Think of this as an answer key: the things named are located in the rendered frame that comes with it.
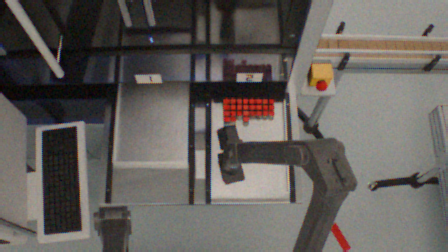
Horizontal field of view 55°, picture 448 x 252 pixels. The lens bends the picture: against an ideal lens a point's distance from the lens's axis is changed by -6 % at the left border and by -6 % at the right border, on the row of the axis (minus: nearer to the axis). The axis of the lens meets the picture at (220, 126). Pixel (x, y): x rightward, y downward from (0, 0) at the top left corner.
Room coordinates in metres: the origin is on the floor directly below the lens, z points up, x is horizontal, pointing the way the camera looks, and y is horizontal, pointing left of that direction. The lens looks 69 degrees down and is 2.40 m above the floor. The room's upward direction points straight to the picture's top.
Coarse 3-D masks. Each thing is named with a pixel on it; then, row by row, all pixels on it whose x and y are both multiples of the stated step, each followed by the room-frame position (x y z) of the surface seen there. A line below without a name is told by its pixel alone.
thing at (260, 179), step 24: (216, 120) 0.60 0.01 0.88; (240, 120) 0.60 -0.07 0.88; (216, 144) 0.51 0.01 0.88; (216, 168) 0.43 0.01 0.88; (264, 168) 0.43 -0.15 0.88; (288, 168) 0.42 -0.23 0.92; (216, 192) 0.34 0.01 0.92; (240, 192) 0.33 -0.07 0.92; (264, 192) 0.33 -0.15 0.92; (288, 192) 0.33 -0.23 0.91
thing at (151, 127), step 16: (128, 96) 0.70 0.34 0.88; (144, 96) 0.70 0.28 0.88; (160, 96) 0.70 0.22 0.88; (176, 96) 0.70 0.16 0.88; (128, 112) 0.63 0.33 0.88; (144, 112) 0.63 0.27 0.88; (160, 112) 0.63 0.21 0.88; (176, 112) 0.63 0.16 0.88; (128, 128) 0.57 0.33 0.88; (144, 128) 0.57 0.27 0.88; (160, 128) 0.57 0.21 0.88; (176, 128) 0.57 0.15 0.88; (128, 144) 0.51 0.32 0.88; (144, 144) 0.51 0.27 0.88; (160, 144) 0.51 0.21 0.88; (176, 144) 0.51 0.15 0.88; (112, 160) 0.44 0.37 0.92; (128, 160) 0.45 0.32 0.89; (144, 160) 0.45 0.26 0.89; (160, 160) 0.45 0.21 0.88; (176, 160) 0.45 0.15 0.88
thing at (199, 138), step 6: (198, 138) 0.52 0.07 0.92; (198, 144) 0.51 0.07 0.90; (198, 150) 0.49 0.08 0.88; (204, 150) 0.49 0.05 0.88; (198, 156) 0.47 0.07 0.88; (204, 156) 0.47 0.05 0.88; (198, 162) 0.45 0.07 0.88; (204, 162) 0.45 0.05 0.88; (198, 168) 0.43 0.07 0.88; (204, 168) 0.43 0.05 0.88; (198, 174) 0.41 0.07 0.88; (204, 174) 0.41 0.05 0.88
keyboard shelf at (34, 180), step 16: (48, 128) 0.60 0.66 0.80; (80, 128) 0.60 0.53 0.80; (80, 144) 0.54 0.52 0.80; (80, 160) 0.47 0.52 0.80; (32, 176) 0.41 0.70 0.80; (80, 176) 0.41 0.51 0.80; (32, 192) 0.35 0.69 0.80; (80, 192) 0.35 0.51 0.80; (32, 208) 0.29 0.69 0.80; (48, 240) 0.18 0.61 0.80; (64, 240) 0.18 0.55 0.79
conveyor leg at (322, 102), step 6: (336, 78) 0.85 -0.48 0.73; (336, 84) 0.85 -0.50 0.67; (324, 96) 0.86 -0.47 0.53; (318, 102) 0.87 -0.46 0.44; (324, 102) 0.85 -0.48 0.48; (318, 108) 0.86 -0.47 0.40; (324, 108) 0.85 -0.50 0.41; (312, 114) 0.87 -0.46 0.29; (318, 114) 0.85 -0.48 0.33; (312, 120) 0.86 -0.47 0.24; (318, 120) 0.86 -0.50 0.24; (312, 126) 0.85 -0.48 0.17
